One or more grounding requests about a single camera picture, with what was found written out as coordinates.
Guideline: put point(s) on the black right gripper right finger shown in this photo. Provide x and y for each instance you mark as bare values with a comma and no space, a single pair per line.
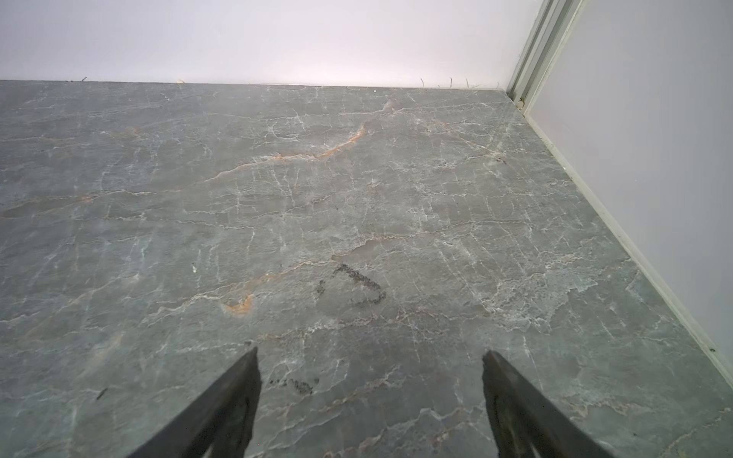
524,422

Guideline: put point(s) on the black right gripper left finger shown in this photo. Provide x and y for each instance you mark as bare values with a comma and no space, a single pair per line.
219,423

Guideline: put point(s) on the aluminium frame post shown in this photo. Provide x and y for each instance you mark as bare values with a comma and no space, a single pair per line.
550,30

